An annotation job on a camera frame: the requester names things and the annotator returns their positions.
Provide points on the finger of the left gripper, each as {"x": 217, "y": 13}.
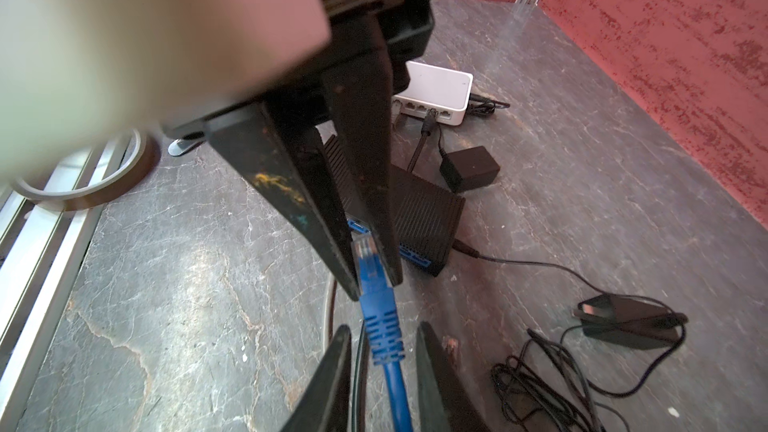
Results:
{"x": 284, "y": 159}

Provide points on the black power adapter with cord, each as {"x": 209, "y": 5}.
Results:
{"x": 471, "y": 168}

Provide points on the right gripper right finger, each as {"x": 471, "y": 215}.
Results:
{"x": 444, "y": 404}

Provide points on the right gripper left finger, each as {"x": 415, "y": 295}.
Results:
{"x": 324, "y": 406}

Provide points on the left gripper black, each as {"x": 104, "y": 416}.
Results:
{"x": 371, "y": 40}

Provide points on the black rectangular box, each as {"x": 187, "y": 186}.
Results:
{"x": 426, "y": 216}

